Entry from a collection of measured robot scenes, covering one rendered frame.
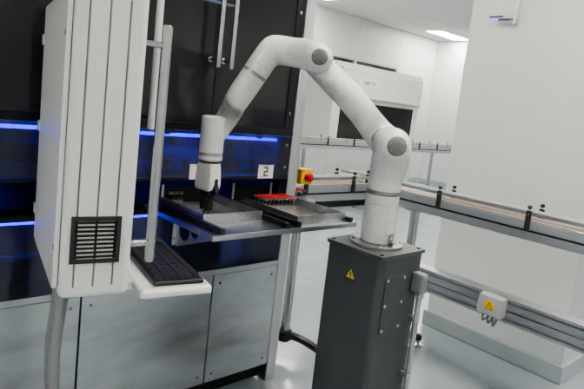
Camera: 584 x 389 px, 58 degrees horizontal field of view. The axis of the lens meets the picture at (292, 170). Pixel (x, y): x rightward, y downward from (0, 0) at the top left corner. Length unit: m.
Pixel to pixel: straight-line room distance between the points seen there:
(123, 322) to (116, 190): 0.89
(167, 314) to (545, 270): 2.04
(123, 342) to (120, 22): 1.27
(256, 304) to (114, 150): 1.35
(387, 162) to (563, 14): 1.74
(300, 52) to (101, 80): 0.72
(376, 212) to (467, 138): 1.63
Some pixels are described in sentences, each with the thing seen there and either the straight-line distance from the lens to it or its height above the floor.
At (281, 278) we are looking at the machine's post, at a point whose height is 0.51.
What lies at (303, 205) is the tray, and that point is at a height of 0.89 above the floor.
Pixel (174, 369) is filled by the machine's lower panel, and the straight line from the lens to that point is 2.35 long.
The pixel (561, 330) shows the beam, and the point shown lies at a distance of 2.63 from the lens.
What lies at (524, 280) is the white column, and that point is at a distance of 3.30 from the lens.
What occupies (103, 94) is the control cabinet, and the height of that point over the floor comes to 1.30.
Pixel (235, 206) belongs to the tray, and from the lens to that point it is 2.12.
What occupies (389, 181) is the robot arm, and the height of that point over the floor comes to 1.10.
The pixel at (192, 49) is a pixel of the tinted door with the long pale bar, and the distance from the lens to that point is 2.06.
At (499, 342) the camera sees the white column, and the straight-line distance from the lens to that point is 3.44.
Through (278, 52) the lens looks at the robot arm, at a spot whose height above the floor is 1.49.
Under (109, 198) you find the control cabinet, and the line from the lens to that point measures 1.34.
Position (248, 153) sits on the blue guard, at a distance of 2.23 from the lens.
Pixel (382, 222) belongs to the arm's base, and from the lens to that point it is 1.87.
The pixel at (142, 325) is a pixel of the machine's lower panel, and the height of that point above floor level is 0.42.
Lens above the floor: 1.32
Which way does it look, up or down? 7 degrees down
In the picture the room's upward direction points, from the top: 6 degrees clockwise
